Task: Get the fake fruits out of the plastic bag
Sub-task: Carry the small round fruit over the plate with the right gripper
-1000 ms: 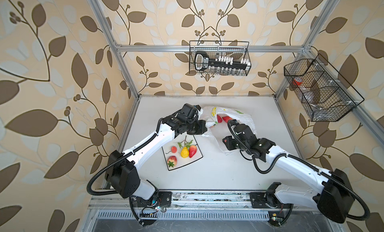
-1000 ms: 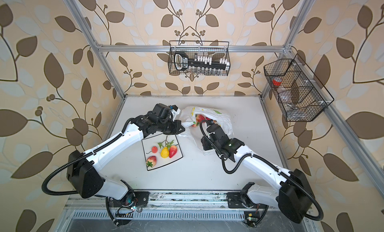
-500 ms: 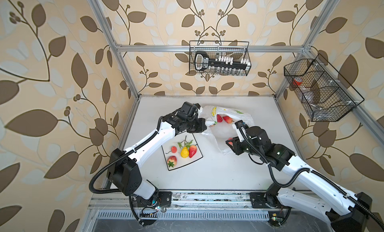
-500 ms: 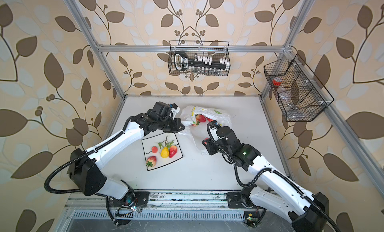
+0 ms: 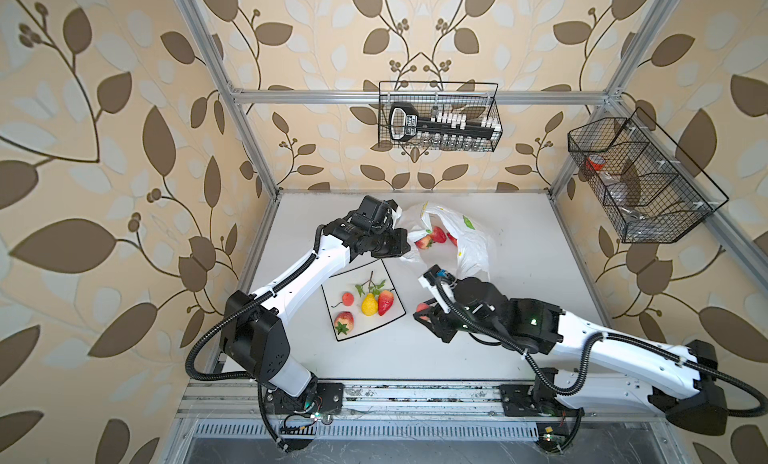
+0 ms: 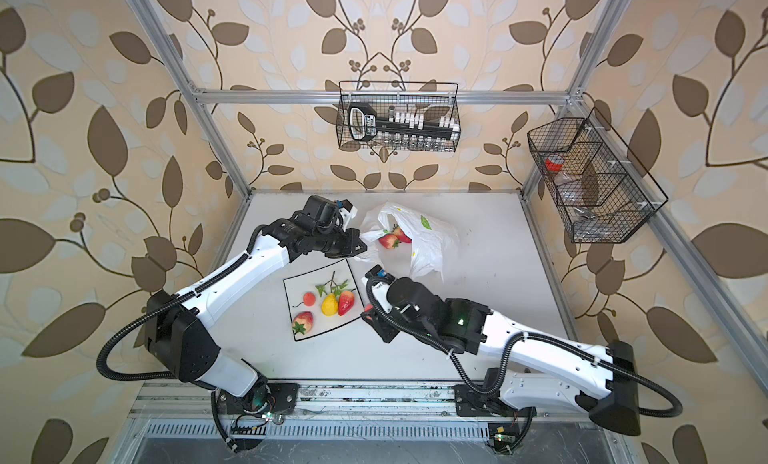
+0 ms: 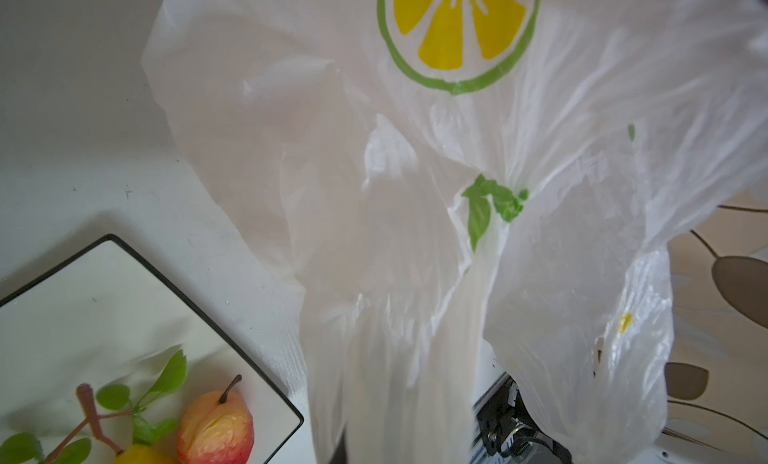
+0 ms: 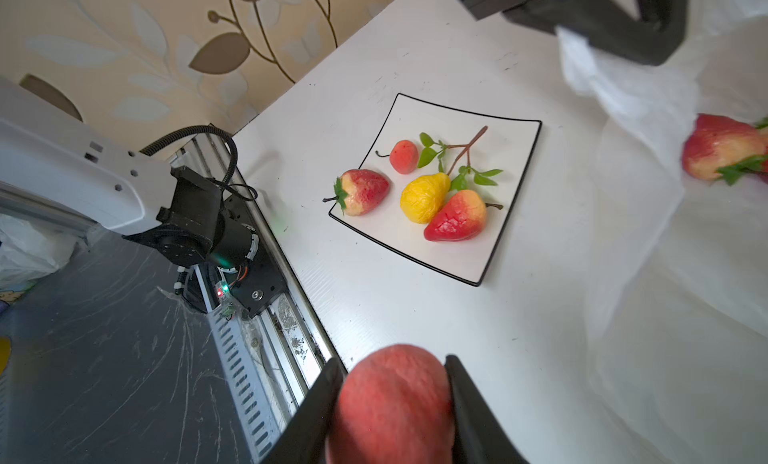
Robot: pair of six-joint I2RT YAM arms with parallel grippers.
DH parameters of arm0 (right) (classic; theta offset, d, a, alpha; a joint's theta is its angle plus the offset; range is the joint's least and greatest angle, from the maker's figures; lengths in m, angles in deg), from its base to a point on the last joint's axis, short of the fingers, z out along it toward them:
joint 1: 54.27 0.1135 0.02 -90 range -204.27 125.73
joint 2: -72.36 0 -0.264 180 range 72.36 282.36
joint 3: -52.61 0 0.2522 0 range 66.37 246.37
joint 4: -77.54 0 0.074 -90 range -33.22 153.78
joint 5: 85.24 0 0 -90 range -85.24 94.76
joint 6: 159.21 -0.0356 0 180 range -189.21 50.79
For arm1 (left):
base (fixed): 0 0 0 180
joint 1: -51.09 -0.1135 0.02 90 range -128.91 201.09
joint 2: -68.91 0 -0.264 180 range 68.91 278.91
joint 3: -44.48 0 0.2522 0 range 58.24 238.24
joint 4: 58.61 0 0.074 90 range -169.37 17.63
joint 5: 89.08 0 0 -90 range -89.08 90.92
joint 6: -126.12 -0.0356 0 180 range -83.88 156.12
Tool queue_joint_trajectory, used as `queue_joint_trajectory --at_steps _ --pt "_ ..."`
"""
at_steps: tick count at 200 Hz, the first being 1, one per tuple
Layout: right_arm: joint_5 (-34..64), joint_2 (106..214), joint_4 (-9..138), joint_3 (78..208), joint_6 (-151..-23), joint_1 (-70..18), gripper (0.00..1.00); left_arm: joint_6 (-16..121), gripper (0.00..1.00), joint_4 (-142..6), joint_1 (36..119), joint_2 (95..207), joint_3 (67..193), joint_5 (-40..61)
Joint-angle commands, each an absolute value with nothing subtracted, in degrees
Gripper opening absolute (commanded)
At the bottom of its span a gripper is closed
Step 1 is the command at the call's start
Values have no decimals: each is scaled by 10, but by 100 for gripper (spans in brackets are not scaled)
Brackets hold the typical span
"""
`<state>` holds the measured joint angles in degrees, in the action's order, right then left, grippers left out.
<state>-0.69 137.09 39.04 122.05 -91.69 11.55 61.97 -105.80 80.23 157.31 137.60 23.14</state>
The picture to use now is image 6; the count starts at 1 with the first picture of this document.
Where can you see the black wire basket right wall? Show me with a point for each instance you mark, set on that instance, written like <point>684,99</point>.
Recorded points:
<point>605,191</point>

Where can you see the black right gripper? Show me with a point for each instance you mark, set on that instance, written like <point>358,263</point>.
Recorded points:
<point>376,321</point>

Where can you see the red fake strawberry green leaves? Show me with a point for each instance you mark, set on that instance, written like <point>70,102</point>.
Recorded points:
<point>389,241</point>

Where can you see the black wire basket wall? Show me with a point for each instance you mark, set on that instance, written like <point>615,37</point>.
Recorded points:
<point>605,191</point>
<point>433,99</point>

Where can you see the black wire basket back wall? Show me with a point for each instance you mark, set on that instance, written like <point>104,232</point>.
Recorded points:
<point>433,99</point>

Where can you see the white tray black rim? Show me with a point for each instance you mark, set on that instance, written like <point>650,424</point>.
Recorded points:
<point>296,286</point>

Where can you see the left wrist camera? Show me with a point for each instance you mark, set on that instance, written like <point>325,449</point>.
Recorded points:
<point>346,210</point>

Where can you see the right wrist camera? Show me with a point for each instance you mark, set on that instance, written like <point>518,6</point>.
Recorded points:
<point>378,281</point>

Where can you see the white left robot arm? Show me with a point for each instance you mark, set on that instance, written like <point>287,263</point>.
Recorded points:
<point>177,327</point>

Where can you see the yellow fake lemon with leaves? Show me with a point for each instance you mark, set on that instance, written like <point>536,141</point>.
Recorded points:
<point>329,293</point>

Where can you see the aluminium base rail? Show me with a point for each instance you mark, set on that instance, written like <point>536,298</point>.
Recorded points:
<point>323,410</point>

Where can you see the red fake pear with stem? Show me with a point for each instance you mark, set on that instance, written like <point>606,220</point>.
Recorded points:
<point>400,235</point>

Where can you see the red green fake apple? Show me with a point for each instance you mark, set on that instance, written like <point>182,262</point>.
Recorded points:
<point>302,324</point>

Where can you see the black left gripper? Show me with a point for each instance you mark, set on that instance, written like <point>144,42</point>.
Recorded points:
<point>350,247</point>

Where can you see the small red fake cherry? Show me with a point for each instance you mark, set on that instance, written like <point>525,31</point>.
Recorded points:
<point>308,300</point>

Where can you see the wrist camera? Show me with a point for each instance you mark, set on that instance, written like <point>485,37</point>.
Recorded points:
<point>346,210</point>
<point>378,281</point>

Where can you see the white plastic bag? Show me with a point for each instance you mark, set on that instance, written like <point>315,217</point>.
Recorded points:
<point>434,244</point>

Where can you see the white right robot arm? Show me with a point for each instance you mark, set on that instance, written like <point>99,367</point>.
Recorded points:
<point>515,365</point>

